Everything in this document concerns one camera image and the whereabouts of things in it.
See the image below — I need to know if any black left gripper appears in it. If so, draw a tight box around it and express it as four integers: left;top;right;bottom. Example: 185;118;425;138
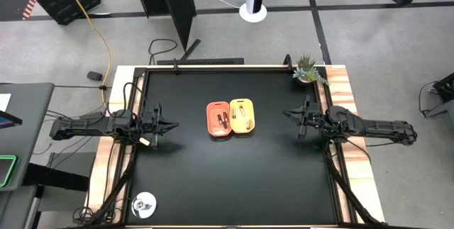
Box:
140;103;179;150

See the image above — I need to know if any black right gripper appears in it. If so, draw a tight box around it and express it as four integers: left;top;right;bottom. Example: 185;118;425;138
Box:
282;94;330;140

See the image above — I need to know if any succulent plant in pot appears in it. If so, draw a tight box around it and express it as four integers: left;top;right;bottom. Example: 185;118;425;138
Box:
292;54;331;88

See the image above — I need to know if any orange plastic bin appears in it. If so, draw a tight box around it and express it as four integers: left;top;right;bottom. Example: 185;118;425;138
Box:
206;101;232;138

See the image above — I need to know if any yellow plastic bin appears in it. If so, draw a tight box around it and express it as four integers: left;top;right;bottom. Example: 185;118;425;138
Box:
229;98;256;135

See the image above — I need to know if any black long floor bar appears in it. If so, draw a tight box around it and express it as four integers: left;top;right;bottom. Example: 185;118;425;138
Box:
156;57;245;67

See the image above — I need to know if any black power adapter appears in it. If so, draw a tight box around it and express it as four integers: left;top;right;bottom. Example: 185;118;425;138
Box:
86;70;104;82

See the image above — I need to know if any black partition panel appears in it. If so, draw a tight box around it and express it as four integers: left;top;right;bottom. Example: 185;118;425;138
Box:
130;0;202;62

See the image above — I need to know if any grey desk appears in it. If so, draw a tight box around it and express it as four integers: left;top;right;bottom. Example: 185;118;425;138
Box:
0;82;56;191

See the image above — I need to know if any black equipment stand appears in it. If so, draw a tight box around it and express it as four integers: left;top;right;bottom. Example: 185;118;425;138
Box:
419;72;454;119

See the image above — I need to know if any dark tablet device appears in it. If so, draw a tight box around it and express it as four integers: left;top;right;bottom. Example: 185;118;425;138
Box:
0;110;23;130

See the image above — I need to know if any black plastic crate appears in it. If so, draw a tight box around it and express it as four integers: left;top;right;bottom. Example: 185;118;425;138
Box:
33;0;103;26

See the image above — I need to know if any white paper sheet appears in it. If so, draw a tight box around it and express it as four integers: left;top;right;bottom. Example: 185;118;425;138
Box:
0;93;12;113

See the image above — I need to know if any green edged tablet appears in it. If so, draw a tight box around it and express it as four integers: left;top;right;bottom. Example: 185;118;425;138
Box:
0;155;19;189

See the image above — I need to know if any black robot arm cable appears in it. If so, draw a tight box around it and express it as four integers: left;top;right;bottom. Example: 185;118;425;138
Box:
320;128;374;163
121;81;147;117

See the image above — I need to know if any black diagonal frame strut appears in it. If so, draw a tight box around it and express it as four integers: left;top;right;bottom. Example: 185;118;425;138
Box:
83;152;138;225
325;150;377;225

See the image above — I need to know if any black floor cable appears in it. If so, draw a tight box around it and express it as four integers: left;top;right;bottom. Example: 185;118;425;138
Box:
148;38;179;65

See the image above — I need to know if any yellow extension cable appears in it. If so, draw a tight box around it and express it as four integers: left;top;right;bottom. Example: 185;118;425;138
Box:
56;0;114;106

